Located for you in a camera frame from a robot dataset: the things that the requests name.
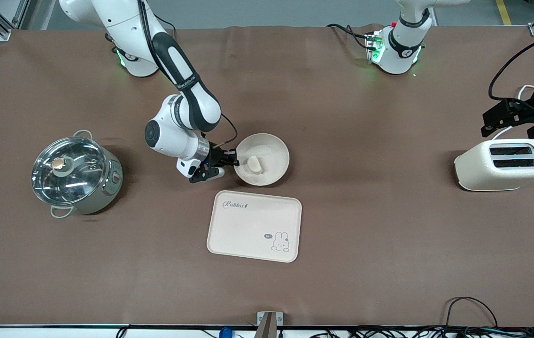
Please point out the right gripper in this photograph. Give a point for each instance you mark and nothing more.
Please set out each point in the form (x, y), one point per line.
(216, 155)

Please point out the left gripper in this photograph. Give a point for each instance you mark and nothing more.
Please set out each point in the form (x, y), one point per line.
(532, 106)

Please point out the white steamed bun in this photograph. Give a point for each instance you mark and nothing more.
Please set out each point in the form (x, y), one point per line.
(255, 165)

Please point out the round cream plate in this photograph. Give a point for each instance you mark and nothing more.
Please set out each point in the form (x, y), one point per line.
(271, 155)

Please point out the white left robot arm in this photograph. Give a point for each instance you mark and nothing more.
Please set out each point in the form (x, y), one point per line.
(400, 47)

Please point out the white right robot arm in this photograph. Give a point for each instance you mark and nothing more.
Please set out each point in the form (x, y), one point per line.
(187, 108)

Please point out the cream two-slot toaster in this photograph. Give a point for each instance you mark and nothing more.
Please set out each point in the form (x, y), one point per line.
(501, 166)

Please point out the cream rabbit print tray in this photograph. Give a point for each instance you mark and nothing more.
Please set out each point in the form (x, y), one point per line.
(248, 230)

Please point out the yellow floor tape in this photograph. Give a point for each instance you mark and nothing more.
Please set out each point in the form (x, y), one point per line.
(504, 11)

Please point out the pale green electric pot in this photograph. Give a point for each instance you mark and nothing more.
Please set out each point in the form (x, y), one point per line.
(107, 188)

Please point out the brown table cloth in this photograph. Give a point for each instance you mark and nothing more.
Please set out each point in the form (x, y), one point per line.
(342, 272)

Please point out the glass pot lid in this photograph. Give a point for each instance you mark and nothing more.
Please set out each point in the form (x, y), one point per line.
(67, 171)

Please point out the blue round cap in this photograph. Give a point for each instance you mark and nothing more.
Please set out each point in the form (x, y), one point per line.
(225, 333)

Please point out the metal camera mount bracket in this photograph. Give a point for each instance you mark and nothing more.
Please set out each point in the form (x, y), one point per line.
(269, 324)

